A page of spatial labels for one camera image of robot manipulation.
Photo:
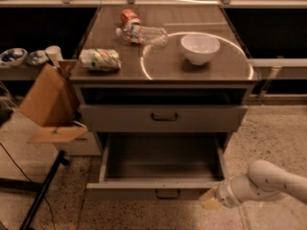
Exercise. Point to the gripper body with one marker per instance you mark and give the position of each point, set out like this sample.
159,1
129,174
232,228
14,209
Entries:
223,195

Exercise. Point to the grey drawer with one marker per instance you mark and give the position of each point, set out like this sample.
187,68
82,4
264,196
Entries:
115,110
154,166

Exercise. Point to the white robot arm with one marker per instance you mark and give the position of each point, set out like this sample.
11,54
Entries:
263,181

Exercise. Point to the grey drawer cabinet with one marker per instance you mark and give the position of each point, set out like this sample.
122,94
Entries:
166,68

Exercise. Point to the grey top drawer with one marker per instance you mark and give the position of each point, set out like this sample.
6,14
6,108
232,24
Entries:
115,110

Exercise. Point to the white ceramic bowl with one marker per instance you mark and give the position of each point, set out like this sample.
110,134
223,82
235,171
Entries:
199,48

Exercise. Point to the clear plastic water bottle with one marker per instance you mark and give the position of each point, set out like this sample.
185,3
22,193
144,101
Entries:
144,35

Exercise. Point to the open cardboard box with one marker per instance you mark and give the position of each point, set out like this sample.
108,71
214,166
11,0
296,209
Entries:
52,104

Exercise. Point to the green white chip bag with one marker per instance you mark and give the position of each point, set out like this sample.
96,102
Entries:
100,60

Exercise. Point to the black stand leg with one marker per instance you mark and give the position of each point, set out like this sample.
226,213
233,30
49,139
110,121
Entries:
40,189

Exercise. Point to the red soda can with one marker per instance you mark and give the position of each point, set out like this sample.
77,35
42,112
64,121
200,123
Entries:
129,17

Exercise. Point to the white paper cup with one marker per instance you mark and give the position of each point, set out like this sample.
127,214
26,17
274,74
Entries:
54,54

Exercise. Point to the blue white bowl right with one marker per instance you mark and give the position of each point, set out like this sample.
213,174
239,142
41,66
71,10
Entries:
37,58

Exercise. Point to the blue white bowl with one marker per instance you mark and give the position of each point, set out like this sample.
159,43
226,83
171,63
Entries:
37,58
13,56

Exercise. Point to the blue white bowl left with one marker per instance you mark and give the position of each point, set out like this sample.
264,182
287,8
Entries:
13,56

